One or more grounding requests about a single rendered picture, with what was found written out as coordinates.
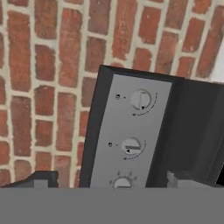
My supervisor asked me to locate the black stove with grey panel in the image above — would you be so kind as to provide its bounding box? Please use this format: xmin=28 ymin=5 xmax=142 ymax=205
xmin=79 ymin=64 xmax=224 ymax=189

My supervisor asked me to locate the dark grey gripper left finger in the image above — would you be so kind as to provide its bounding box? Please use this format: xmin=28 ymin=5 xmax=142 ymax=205
xmin=0 ymin=170 xmax=60 ymax=189

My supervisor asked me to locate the grey round stove knob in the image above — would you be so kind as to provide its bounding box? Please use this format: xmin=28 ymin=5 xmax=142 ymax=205
xmin=121 ymin=137 xmax=142 ymax=156
xmin=113 ymin=177 xmax=132 ymax=189
xmin=129 ymin=88 xmax=152 ymax=111

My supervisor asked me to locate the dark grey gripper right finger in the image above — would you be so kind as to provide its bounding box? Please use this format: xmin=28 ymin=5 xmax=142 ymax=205
xmin=166 ymin=171 xmax=224 ymax=189

